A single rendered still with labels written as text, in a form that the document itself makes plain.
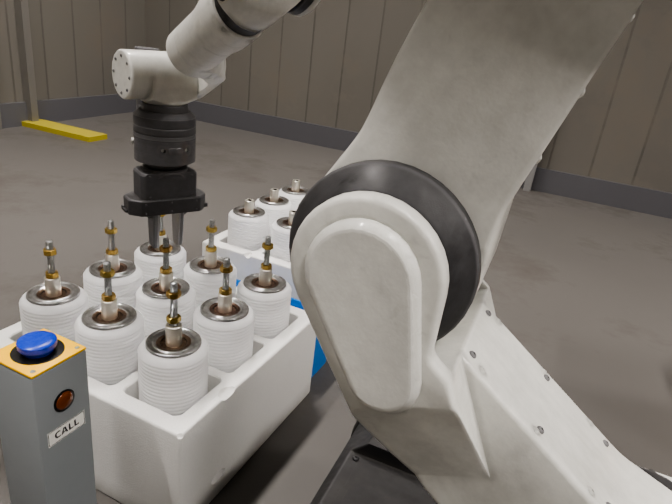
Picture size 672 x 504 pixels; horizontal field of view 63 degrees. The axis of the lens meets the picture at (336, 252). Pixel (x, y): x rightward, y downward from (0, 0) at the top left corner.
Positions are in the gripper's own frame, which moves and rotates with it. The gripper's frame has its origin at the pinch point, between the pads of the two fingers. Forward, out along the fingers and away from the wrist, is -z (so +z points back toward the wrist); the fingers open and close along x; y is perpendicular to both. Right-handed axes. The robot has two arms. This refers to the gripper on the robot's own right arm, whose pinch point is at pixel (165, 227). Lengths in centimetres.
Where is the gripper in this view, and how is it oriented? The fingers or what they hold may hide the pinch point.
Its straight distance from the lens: 90.7
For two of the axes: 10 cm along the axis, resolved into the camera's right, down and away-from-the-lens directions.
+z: 1.1, -9.2, -3.8
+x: 8.1, -1.4, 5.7
